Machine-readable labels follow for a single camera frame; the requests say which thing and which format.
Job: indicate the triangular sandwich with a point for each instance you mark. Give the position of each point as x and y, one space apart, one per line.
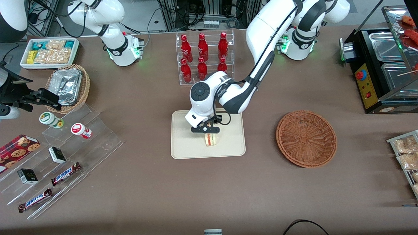
211 139

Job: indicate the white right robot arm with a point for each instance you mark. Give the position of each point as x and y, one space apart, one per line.
116 49

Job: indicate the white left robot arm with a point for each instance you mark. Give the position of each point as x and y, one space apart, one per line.
261 32

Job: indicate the cream rectangular serving tray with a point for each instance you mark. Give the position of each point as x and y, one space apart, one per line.
186 143

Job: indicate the small wicker basket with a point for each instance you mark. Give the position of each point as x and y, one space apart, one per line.
85 85

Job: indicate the large round wicker basket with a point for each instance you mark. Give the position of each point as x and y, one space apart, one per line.
306 139

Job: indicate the green label yogurt cup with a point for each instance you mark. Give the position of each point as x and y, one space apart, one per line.
49 118

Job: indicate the silver foil container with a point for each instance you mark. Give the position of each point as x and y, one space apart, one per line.
67 86

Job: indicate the clear rice cracker packet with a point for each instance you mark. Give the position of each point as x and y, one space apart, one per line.
42 56
55 44
61 56

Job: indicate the red tartan cookie box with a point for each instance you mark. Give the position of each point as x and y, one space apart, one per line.
16 151

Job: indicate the yellow snack packet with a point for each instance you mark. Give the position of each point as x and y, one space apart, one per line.
30 57

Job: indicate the red cola bottle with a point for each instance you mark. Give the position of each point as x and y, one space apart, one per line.
223 48
186 50
202 49
222 66
186 73
202 70

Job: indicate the red label yogurt cup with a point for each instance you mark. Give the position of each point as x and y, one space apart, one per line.
79 129

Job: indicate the white rectangular snack bin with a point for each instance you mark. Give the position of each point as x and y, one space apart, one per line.
75 55

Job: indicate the teal snack packet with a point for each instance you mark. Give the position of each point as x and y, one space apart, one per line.
69 44
38 45

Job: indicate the small black box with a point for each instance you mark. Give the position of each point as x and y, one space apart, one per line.
27 176
57 155

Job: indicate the clear acrylic stepped display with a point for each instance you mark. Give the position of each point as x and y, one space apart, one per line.
98 140

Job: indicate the snickers chocolate bar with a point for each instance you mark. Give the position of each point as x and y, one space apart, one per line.
35 200
65 174

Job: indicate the clear acrylic bottle rack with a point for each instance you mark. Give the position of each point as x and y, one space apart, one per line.
212 39

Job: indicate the white connector block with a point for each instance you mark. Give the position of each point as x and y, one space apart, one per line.
211 23

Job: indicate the small grey device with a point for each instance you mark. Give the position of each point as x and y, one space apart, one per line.
213 232

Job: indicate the black food warmer machine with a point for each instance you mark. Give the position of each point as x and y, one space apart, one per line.
369 91

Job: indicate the steel warmer pan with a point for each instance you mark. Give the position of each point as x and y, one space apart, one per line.
385 47
396 76

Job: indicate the clear bagged pastry packet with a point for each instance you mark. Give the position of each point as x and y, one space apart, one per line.
408 161
416 189
415 177
405 145

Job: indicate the red sausage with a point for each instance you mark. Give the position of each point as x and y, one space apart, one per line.
412 37

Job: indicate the orange fried food piece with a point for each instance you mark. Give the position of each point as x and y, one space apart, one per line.
410 21

